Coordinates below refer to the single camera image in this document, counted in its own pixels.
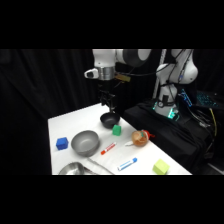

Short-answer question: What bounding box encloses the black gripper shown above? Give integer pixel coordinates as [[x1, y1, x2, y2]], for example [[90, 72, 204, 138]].
[[97, 89, 117, 114]]

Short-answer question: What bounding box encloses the red marker pen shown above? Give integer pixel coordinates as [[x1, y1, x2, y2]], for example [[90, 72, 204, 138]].
[[100, 141, 118, 156]]

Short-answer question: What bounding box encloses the blue marker pen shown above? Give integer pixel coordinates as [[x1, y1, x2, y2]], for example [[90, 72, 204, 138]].
[[117, 157, 138, 172]]

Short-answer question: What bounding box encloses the small black bowl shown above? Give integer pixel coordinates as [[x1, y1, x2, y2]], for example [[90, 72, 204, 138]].
[[99, 112, 121, 130]]

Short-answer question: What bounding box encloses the small green block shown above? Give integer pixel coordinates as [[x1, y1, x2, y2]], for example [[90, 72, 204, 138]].
[[111, 124, 122, 137]]

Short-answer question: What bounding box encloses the grey metal bowl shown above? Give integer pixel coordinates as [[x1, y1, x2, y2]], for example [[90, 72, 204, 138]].
[[70, 129, 101, 158]]

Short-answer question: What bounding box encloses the blue cube block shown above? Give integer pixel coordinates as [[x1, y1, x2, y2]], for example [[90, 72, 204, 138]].
[[55, 136, 70, 151]]

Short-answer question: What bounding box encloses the black covered robot stand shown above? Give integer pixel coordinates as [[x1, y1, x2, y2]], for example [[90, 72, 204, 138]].
[[123, 99, 224, 176]]

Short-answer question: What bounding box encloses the black curtain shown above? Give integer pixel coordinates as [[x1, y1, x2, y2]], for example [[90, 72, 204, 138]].
[[0, 49, 224, 176]]

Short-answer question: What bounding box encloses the silver metal ladle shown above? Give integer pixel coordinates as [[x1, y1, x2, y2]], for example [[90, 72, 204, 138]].
[[58, 157, 116, 176]]

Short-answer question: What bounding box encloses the lime green block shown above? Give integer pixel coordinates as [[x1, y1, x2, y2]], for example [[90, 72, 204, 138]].
[[152, 158, 170, 175]]

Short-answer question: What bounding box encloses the blue lit keyboard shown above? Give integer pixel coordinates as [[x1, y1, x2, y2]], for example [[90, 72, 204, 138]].
[[195, 91, 219, 108]]

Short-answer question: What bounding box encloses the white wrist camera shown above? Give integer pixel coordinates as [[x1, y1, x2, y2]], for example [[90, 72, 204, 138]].
[[84, 68, 100, 80]]

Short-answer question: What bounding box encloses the yellow cable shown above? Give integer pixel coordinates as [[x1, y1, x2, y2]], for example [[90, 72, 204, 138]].
[[208, 107, 219, 138]]

